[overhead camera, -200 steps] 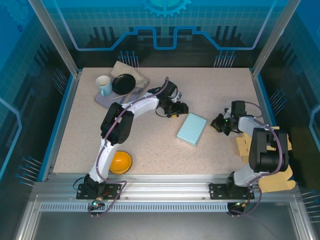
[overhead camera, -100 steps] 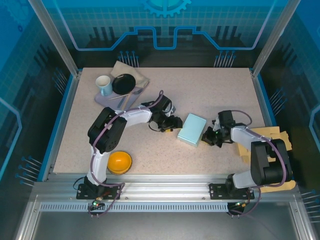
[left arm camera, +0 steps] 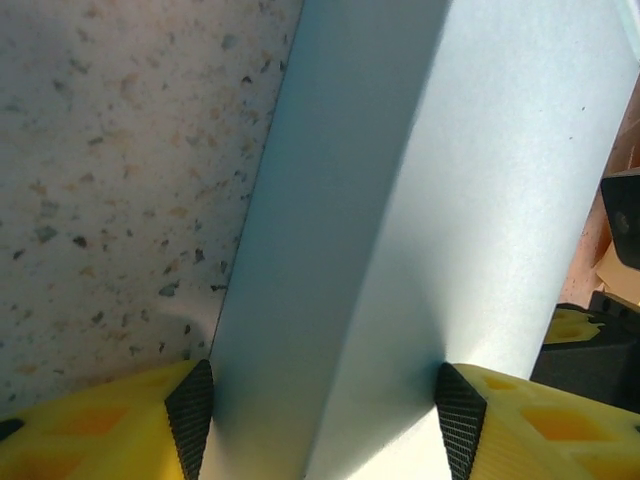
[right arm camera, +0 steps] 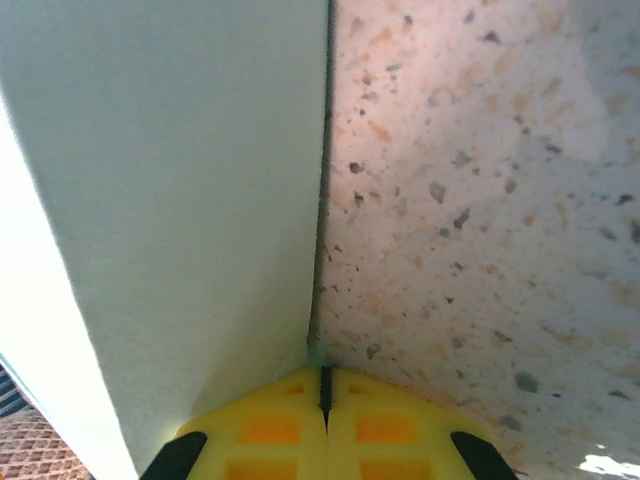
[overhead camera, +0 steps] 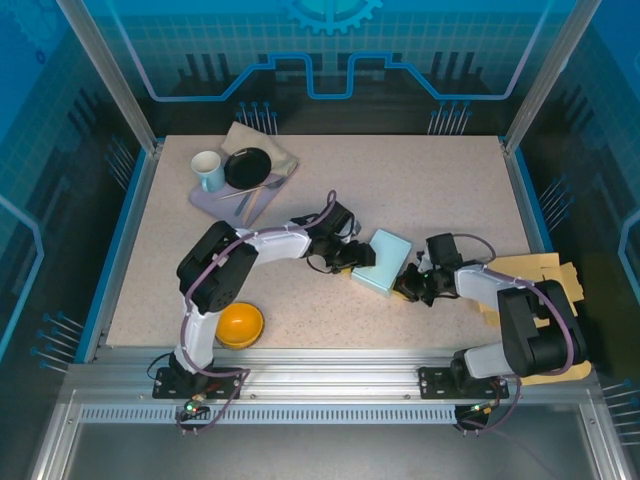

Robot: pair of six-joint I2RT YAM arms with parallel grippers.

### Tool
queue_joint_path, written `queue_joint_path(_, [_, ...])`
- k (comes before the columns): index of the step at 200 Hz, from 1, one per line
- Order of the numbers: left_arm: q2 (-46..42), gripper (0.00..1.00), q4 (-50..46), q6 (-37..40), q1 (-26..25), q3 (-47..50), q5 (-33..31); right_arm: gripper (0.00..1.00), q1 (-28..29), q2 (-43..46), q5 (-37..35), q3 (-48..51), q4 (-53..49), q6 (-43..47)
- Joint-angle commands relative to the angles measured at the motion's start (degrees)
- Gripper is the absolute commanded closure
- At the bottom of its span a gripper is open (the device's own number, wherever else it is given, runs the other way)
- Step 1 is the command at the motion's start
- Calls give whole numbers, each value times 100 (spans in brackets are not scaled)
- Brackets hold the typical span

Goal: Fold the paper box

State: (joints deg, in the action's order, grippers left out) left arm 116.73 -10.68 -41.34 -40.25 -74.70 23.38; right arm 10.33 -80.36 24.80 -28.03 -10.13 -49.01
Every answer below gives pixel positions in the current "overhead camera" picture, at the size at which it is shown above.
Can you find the teal paper box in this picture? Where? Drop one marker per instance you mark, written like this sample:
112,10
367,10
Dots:
382,265

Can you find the yellow paper box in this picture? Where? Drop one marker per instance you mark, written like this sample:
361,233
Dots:
525,265

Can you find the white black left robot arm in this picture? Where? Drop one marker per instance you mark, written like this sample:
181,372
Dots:
280,247

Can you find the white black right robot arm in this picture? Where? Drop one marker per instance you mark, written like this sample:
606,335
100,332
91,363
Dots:
475,280

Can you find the silver metal fork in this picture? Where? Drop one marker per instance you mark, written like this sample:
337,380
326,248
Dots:
276,183

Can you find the light wooden stick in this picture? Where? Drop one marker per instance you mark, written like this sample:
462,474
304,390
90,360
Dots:
251,205

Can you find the orange bowl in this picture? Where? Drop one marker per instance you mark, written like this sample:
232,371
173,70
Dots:
242,322

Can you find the black round plate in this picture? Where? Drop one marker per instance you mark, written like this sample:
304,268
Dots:
247,167

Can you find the lavender plastic tray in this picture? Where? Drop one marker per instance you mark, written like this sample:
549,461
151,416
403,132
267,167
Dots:
210,202

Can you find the light blue mug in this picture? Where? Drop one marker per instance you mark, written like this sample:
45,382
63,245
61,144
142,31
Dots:
212,175

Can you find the beige cloth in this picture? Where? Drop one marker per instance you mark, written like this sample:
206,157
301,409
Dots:
245,135

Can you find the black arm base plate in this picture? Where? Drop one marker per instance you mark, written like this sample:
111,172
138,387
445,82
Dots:
435,382
167,385

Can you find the aluminium mounting rail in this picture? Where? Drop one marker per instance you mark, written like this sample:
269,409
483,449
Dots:
325,375

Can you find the aluminium side rail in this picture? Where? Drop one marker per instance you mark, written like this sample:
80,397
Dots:
519,180
127,240

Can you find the aluminium frame post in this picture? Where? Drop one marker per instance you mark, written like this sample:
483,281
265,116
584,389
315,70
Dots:
115,85
545,85

